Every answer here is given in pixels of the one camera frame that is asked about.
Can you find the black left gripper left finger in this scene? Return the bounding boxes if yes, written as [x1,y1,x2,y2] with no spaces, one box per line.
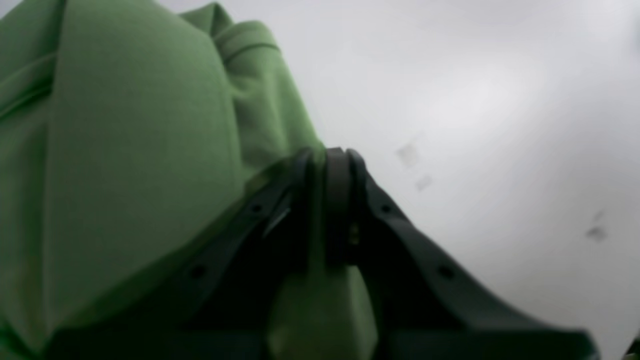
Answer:
[45,148,314,360]

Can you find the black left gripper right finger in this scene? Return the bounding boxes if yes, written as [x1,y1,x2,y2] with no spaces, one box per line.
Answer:
[324,148,600,360]

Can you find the green polo t-shirt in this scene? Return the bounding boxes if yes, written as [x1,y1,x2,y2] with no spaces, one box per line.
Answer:
[0,0,378,360]

